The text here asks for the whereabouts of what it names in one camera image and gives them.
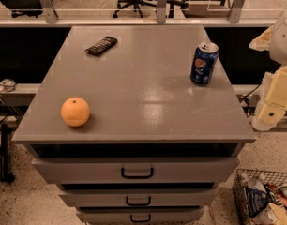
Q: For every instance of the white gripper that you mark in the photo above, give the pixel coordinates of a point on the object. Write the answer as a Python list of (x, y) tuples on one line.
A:
[(283, 39)]

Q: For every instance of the blue pepsi can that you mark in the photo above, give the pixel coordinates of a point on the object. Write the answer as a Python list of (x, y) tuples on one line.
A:
[(205, 57)]

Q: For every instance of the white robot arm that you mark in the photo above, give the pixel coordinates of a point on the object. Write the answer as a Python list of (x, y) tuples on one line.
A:
[(278, 46)]

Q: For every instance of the dark rxbar chocolate bar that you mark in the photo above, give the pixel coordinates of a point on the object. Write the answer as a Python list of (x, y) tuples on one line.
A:
[(102, 46)]

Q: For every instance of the top grey drawer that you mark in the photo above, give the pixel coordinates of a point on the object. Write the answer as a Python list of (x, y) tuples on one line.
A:
[(121, 170)]

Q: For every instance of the grey drawer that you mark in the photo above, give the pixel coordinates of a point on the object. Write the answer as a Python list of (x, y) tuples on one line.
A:
[(140, 215), (138, 197), (121, 170)]

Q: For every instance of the black office chair centre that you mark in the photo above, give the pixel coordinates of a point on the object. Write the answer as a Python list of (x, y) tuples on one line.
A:
[(136, 4)]

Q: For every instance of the orange fruit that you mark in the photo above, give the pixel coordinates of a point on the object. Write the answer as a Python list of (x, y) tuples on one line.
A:
[(75, 111)]

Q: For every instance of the middle grey drawer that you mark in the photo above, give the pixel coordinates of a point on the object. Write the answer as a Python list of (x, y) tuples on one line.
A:
[(138, 197)]

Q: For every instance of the bottom grey drawer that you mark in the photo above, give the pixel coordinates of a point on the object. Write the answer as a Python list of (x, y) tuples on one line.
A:
[(140, 215)]

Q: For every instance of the black metal stand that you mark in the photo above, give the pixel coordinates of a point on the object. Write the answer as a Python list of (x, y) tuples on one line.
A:
[(5, 175)]

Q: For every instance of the wire basket with snacks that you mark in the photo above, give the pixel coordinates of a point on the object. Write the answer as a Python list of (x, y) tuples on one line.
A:
[(260, 197)]

